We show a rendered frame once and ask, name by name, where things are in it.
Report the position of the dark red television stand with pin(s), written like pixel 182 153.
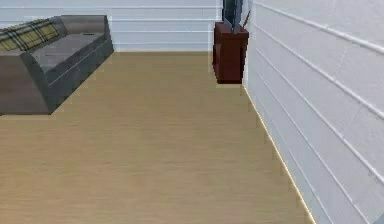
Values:
pixel 230 56

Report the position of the dark grey television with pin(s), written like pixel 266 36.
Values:
pixel 232 13

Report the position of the thin brown stick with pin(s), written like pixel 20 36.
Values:
pixel 246 19

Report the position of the small black remote control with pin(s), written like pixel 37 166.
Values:
pixel 88 34

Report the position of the grey sofa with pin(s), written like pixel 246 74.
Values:
pixel 66 60

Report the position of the yellow plaid blanket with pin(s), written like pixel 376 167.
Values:
pixel 28 35

